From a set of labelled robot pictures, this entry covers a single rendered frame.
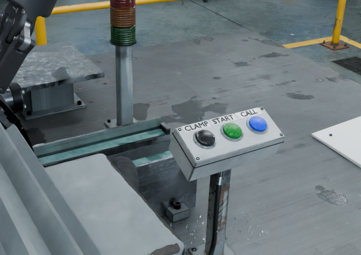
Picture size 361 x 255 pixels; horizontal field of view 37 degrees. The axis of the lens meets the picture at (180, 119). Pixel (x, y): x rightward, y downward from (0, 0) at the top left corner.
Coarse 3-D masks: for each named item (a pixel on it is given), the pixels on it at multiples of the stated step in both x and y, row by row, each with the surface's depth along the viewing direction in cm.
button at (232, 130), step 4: (228, 124) 85; (232, 124) 85; (224, 128) 84; (228, 128) 84; (232, 128) 84; (236, 128) 84; (240, 128) 85; (224, 132) 84; (228, 132) 84; (232, 132) 84; (236, 132) 84; (240, 132) 84; (228, 136) 84; (232, 136) 83; (236, 136) 84; (240, 136) 84
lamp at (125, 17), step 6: (114, 12) 125; (120, 12) 124; (126, 12) 125; (132, 12) 125; (114, 18) 126; (120, 18) 125; (126, 18) 125; (132, 18) 126; (114, 24) 126; (120, 24) 126; (126, 24) 126; (132, 24) 127
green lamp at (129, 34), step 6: (114, 30) 127; (120, 30) 126; (126, 30) 126; (132, 30) 128; (114, 36) 127; (120, 36) 127; (126, 36) 127; (132, 36) 128; (114, 42) 128; (120, 42) 128; (126, 42) 128; (132, 42) 129
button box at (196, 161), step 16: (240, 112) 88; (256, 112) 89; (176, 128) 83; (192, 128) 83; (208, 128) 84; (272, 128) 87; (176, 144) 83; (192, 144) 81; (224, 144) 83; (240, 144) 83; (256, 144) 84; (272, 144) 87; (176, 160) 84; (192, 160) 80; (208, 160) 80; (224, 160) 83; (240, 160) 85; (256, 160) 88; (192, 176) 82
